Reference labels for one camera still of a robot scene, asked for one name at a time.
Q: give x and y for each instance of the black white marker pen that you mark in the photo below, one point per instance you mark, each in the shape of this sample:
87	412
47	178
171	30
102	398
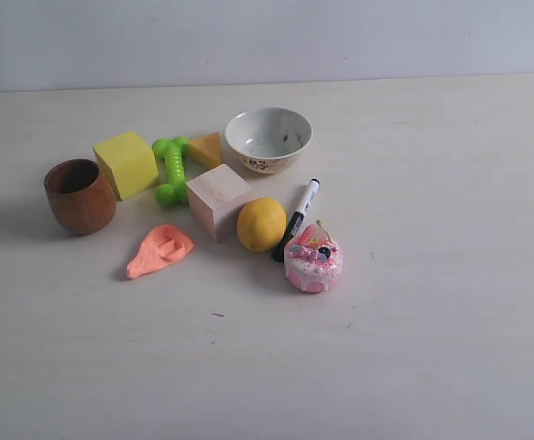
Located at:
296	219

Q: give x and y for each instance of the green plastic bone toy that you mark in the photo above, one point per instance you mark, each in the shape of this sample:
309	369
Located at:
172	152

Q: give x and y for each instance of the yellow lemon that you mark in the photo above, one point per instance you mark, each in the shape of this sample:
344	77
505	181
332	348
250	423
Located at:
261	224

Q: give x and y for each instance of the white ceramic bowl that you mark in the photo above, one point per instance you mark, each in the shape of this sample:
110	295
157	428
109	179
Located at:
268	140

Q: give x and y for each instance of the light wooden cube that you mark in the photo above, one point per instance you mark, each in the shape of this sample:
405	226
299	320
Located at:
216	198

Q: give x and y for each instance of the brown wooden cup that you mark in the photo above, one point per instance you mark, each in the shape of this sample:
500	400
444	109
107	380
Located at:
80	198

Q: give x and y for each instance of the orange cheese wedge toy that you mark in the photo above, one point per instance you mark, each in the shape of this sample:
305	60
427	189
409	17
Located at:
206	151

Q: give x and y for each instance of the pink toy cake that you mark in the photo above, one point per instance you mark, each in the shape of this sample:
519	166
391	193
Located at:
313	260

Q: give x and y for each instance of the yellow foam cube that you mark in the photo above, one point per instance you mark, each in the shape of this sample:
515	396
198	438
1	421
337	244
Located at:
128	163

